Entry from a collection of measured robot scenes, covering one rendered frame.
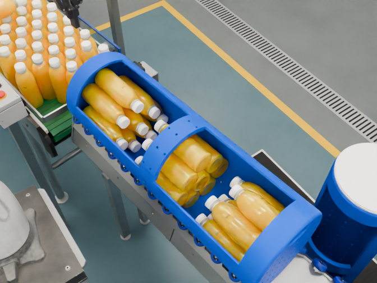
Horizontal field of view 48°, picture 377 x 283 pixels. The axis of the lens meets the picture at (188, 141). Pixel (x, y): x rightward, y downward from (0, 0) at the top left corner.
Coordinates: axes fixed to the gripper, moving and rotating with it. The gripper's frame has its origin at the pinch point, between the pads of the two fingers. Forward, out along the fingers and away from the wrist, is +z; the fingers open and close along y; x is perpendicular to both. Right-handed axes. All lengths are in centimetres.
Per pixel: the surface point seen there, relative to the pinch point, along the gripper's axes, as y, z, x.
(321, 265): -10, 39, 99
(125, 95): -0.3, 18.2, 23.1
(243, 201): 1, 19, 76
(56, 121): 13.9, 47.0, -8.7
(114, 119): 6.1, 24.5, 23.8
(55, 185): 19, 119, -35
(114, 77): -2.2, 17.6, 14.3
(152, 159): 10, 18, 49
